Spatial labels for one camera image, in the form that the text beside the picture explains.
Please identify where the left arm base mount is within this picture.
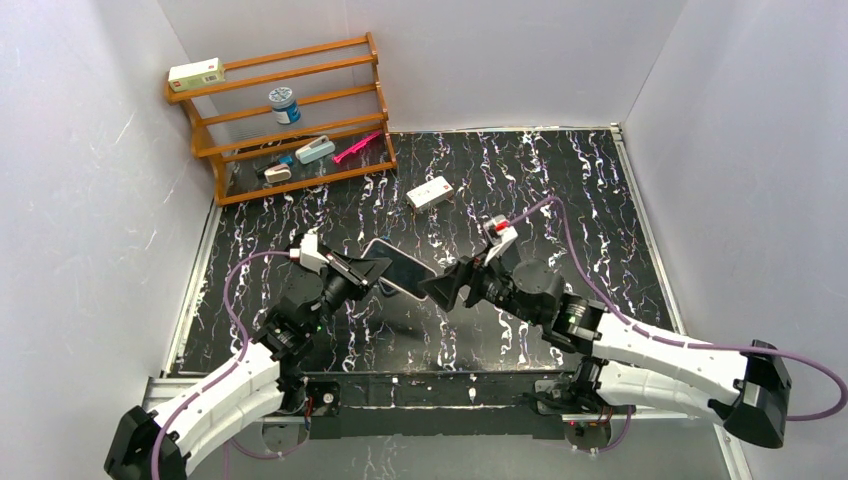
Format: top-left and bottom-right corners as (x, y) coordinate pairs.
(262, 374), (340, 460)

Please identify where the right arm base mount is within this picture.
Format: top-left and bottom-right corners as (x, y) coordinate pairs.
(522, 379), (615, 455)

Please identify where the black blue marker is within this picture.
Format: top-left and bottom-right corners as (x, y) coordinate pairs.
(255, 155), (293, 176)

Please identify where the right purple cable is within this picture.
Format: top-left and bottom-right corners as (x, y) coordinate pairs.
(506, 195), (848, 423)

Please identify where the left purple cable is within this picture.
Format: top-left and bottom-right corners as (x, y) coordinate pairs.
(149, 249), (296, 480)

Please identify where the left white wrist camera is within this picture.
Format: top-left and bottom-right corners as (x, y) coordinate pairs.
(288, 232), (328, 273)

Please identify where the white box with barcode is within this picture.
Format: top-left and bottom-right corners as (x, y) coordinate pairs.
(405, 176), (454, 212)

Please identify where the phone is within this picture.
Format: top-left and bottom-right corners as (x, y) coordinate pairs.
(362, 238), (436, 301)

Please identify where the pink comb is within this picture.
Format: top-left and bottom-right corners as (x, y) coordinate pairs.
(333, 131), (383, 164)

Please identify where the wooden shelf rack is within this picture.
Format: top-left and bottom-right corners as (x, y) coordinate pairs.
(164, 32), (398, 206)

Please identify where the blue white jar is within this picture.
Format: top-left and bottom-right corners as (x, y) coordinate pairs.
(268, 86), (301, 125)

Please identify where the beige small stapler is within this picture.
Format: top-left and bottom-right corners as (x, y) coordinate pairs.
(263, 164), (292, 184)

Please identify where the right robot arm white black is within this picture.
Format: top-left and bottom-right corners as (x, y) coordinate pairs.
(420, 257), (791, 449)

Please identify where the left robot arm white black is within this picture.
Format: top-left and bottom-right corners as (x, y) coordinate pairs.
(104, 247), (391, 479)

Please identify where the white green box on shelf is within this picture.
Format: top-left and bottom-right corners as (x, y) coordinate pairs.
(168, 57), (226, 92)

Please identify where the purple cable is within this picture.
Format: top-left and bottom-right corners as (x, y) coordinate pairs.
(149, 249), (296, 480)
(506, 195), (848, 423)

